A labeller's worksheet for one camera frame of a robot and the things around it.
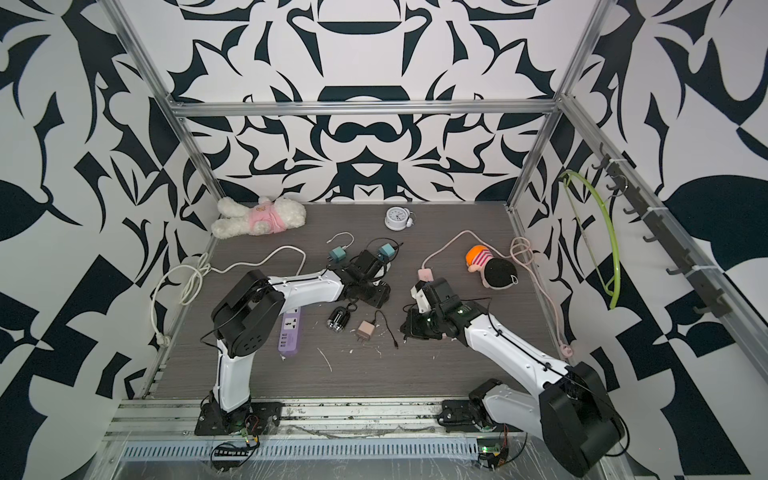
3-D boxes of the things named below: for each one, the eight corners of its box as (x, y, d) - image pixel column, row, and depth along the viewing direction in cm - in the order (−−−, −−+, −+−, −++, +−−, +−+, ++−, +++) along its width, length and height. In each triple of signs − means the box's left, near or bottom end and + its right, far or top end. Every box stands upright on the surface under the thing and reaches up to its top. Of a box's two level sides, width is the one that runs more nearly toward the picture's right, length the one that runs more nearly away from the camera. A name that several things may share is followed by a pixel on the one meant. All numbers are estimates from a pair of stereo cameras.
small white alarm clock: (384, 230, 114) (384, 223, 111) (384, 213, 119) (384, 206, 116) (415, 230, 114) (416, 223, 111) (414, 213, 119) (414, 206, 116)
